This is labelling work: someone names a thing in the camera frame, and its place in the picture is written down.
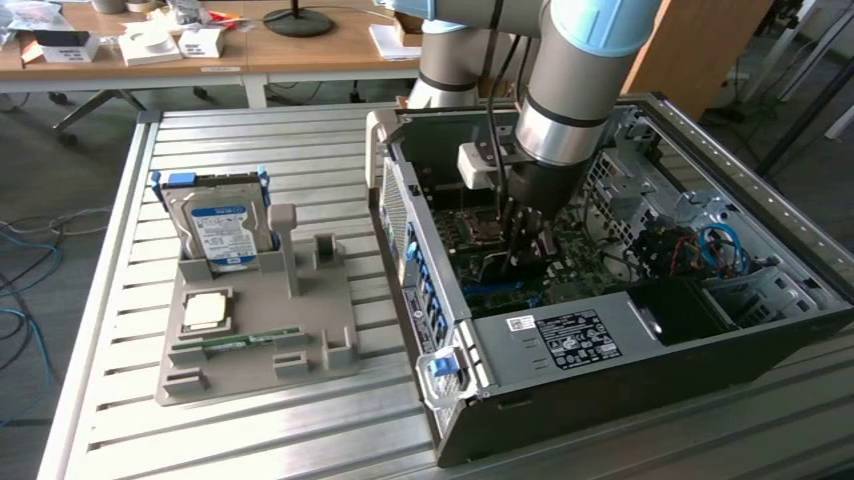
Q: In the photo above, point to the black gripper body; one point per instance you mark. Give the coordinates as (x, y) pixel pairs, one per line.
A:
(549, 190)

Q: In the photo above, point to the graphics card black cooler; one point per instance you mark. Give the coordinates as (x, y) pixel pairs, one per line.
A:
(489, 272)

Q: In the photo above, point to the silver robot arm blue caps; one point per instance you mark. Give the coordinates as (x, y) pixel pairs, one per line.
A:
(580, 75)

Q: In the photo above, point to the metal CPU socket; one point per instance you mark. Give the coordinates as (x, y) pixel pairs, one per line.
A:
(476, 225)

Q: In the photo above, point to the green motherboard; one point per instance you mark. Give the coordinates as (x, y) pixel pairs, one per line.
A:
(580, 270)

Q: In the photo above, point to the silver disk bay cage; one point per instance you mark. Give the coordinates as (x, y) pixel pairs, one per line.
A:
(623, 200)

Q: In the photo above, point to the grey chipset heatsink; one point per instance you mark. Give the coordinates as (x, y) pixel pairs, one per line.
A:
(563, 296)

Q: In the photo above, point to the blue expansion slot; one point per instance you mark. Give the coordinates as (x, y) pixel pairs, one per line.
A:
(487, 291)

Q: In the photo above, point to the silver power supply unit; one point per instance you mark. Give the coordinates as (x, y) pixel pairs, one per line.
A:
(520, 350)

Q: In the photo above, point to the blue case latch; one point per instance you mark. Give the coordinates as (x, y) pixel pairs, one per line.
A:
(443, 365)

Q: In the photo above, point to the open black PC case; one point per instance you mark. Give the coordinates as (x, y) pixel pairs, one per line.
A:
(600, 400)

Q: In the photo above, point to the wooden cabinet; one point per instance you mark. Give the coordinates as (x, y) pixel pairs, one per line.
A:
(700, 60)

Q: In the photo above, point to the white paper stack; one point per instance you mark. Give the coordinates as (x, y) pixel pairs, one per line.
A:
(393, 45)

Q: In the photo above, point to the brown cardboard box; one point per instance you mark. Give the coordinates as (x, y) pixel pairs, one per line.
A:
(406, 25)

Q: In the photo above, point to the grey printed parts rack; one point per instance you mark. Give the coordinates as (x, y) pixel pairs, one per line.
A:
(266, 310)

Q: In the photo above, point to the hard disk blue caddy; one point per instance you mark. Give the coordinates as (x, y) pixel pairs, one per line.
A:
(220, 230)

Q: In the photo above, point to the wooden office desk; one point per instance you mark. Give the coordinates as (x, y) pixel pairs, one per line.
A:
(300, 55)

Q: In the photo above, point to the silver CPU chip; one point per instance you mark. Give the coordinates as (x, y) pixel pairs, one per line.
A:
(202, 310)

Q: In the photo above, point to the black round lamp base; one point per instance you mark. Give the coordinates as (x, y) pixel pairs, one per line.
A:
(297, 22)

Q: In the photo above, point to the white labelled box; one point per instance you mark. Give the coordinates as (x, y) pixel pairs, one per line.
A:
(200, 42)

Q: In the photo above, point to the white box with tape roll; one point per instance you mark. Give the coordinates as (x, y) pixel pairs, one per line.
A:
(149, 45)

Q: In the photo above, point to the beige tape roll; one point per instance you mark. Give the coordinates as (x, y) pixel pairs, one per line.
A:
(141, 6)

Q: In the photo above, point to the grey round container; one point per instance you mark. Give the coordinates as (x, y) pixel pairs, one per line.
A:
(108, 6)

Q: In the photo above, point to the white box black top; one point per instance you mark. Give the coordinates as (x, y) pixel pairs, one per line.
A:
(66, 47)

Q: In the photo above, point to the clear plastic bag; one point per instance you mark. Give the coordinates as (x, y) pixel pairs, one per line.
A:
(33, 15)

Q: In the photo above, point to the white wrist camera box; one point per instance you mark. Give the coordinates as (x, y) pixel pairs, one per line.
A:
(476, 167)

